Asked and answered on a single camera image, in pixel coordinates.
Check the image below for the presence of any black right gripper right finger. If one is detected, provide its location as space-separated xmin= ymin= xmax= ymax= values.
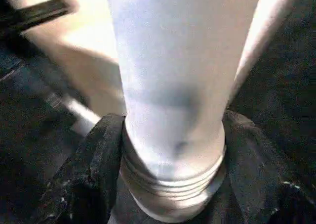
xmin=221 ymin=110 xmax=316 ymax=224

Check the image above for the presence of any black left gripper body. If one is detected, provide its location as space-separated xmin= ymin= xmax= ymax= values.
xmin=0 ymin=0 xmax=81 ymax=37

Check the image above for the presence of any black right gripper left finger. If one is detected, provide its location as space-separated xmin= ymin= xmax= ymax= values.
xmin=41 ymin=113 xmax=127 ymax=224

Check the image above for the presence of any white plastic table leg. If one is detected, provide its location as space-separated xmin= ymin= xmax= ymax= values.
xmin=105 ymin=0 xmax=306 ymax=222

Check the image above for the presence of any black mat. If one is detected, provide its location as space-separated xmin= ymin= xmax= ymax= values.
xmin=0 ymin=0 xmax=316 ymax=224

